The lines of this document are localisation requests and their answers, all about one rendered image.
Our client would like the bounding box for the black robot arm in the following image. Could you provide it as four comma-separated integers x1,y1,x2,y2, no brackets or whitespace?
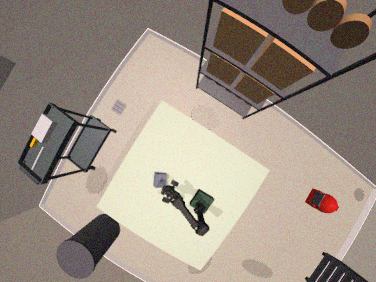
161,185,210,236

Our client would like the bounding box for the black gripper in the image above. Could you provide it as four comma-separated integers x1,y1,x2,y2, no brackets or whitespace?
162,179,179,204

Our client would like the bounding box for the grey sloped panel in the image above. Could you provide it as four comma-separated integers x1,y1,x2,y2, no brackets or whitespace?
153,171,167,188

